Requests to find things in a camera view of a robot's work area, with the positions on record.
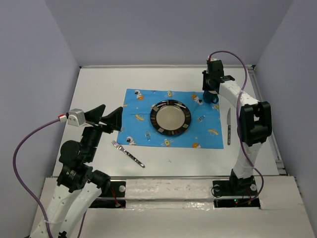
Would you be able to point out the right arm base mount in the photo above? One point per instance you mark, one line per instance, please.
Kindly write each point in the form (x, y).
(225, 197)

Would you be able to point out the blue space-print cloth placemat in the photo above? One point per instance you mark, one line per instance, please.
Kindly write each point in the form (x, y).
(204, 130)

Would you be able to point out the teal mug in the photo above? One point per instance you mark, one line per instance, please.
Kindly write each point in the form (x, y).
(210, 97)

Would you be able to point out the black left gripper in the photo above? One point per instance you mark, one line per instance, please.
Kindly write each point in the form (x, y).
(114, 119)

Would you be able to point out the steel fork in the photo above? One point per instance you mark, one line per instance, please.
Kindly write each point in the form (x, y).
(121, 148)

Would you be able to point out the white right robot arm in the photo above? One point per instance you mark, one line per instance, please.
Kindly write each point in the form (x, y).
(254, 126)

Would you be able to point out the steel knife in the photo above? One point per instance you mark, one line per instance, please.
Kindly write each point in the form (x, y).
(229, 127)

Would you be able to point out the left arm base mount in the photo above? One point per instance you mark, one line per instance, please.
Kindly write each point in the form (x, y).
(113, 198)

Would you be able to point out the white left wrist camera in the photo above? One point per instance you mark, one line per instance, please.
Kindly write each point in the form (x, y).
(74, 117)

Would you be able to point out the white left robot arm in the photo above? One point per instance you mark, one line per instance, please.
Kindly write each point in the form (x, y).
(78, 184)

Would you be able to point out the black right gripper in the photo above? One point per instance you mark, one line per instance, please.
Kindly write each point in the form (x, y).
(206, 87)

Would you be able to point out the black rimmed dinner plate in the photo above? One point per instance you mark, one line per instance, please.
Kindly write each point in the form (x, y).
(170, 117)

